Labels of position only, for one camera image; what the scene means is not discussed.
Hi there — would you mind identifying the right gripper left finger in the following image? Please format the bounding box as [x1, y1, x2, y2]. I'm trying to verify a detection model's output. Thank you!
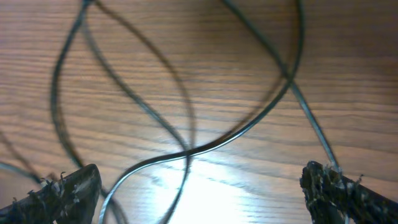
[1, 164, 102, 224]

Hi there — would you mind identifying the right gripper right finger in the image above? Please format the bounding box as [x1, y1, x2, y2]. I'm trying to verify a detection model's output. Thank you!
[300, 161, 397, 224]

